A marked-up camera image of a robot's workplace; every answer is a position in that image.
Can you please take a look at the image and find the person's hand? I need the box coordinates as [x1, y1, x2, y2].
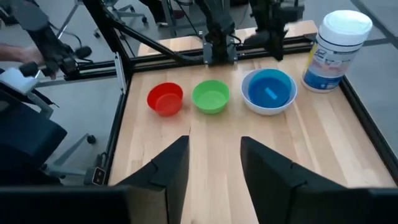
[17, 44, 57, 80]

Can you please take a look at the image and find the red plastic bowl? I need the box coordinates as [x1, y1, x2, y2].
[146, 82, 184, 118]

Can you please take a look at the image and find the office chair wheeled base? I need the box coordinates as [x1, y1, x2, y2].
[57, 0, 149, 39]

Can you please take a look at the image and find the person's forearm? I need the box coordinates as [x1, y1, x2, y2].
[0, 42, 24, 63]

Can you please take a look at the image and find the white ceramic bowl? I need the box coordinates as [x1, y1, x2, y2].
[240, 68, 299, 116]

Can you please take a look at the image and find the grey floor power box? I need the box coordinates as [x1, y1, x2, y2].
[83, 166, 108, 187]

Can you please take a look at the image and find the black table edge rail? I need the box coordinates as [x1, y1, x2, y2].
[103, 73, 133, 185]
[339, 75, 398, 186]
[129, 33, 318, 73]

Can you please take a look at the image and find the blue plastic bowl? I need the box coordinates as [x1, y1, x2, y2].
[248, 68, 293, 109]

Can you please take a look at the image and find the silver metal bracket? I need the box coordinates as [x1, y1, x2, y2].
[114, 52, 127, 95]

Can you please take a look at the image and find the black diagonal frame brace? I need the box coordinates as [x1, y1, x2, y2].
[108, 17, 205, 65]

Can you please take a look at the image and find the green plastic bowl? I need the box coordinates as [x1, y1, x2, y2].
[191, 79, 231, 114]

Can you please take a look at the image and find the white chair armrest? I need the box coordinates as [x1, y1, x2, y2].
[0, 67, 40, 95]

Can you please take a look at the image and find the white disinfecting wipes canister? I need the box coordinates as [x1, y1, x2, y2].
[300, 9, 374, 94]

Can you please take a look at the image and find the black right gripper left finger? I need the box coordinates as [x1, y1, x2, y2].
[115, 135, 190, 224]

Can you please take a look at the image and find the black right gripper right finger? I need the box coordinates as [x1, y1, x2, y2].
[240, 136, 371, 224]

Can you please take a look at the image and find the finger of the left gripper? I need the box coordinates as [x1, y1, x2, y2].
[271, 30, 289, 62]
[243, 30, 272, 48]

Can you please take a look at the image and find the black office chair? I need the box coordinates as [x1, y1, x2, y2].
[0, 88, 68, 187]

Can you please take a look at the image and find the black frame post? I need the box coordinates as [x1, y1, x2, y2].
[81, 0, 133, 74]

